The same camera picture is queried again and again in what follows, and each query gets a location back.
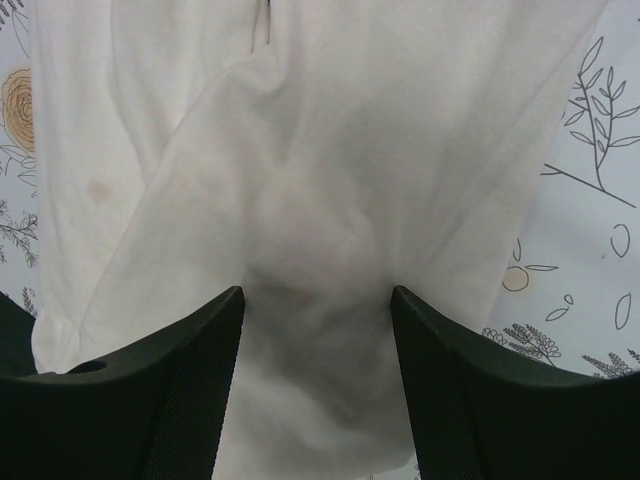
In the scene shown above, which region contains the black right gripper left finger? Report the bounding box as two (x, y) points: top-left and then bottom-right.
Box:
(1, 287), (245, 479)

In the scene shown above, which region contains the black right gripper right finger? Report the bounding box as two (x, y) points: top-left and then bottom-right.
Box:
(390, 286), (639, 479)

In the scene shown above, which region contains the white green raglan t-shirt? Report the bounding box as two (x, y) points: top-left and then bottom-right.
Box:
(27, 1), (605, 479)

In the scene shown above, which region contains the floral patterned table mat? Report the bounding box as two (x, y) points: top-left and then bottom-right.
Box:
(1, 1), (639, 379)

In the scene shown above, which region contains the black metal base rail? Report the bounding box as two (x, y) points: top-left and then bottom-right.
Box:
(0, 293), (36, 377)

